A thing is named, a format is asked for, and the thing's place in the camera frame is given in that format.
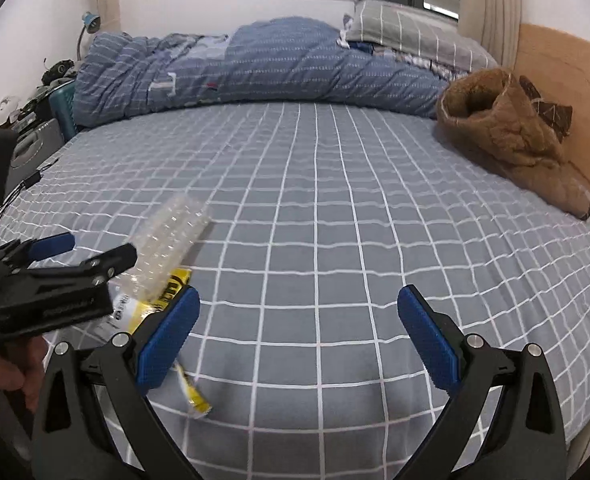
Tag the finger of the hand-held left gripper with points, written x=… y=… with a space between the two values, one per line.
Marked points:
x=110 y=260
x=50 y=246

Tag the teal suitcase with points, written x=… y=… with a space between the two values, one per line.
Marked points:
x=64 y=110

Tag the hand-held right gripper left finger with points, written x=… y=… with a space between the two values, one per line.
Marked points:
x=170 y=340

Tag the clear plastic tray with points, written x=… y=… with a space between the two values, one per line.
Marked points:
x=175 y=240

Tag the yellow snack wrapper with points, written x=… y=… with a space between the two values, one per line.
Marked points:
x=175 y=285

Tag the grey checked pillow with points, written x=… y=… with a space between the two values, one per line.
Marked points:
x=405 y=25

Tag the striped blue cloth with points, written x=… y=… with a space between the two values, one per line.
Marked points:
x=415 y=62

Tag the blue striped quilt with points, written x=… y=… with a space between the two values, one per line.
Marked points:
x=285 y=65

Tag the wooden headboard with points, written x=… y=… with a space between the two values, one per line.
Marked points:
x=585 y=100

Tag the white plastic object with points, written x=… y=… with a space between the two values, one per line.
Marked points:
x=6 y=110

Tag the brown padded jacket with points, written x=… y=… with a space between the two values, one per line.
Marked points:
x=505 y=135

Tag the dark patterned cushion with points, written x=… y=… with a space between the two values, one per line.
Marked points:
x=550 y=112

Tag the dark clutter pile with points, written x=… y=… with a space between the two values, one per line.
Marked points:
x=60 y=72

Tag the person's left hand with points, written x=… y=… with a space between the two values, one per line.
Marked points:
x=0 y=370

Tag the blue desk lamp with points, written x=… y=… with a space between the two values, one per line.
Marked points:
x=93 y=20

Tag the bed with grey checked sheet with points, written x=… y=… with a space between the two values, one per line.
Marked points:
x=350 y=260

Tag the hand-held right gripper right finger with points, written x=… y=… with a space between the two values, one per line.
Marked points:
x=427 y=340

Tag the grey suitcase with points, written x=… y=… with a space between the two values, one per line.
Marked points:
x=35 y=145

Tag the small yellow sachet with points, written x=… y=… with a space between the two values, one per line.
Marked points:
x=195 y=397

